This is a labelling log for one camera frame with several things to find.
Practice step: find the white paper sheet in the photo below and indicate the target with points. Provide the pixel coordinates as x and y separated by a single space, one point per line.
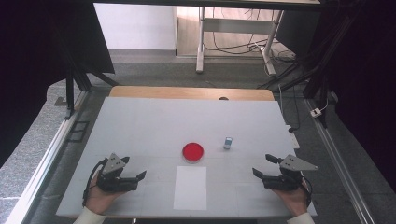
190 188

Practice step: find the person's right hand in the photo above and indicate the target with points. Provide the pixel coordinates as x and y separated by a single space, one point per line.
294 200

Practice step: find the person's left hand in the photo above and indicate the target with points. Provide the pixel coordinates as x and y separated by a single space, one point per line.
99 199

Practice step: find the wooden table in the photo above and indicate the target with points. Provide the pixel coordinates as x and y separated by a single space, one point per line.
186 93

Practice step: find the white metal desk frame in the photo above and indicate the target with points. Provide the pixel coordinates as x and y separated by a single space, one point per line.
236 25

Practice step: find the round red ink pad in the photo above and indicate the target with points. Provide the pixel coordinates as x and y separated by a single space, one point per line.
193 151

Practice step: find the white plug adapter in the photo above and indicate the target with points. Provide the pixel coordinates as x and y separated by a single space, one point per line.
316 112

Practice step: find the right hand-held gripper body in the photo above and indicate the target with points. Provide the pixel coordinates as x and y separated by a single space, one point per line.
291 177

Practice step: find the black metal stand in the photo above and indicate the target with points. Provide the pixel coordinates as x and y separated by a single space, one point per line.
320 77
70 90

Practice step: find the black curtain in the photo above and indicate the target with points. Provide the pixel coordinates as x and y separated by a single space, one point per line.
31 62
367 77

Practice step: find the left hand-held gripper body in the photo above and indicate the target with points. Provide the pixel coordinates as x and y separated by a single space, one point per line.
113 164

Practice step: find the blue and white stamp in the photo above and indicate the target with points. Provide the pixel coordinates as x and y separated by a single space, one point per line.
229 140

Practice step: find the aluminium rail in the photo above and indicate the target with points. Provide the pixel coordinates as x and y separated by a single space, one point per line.
46 158
339 161

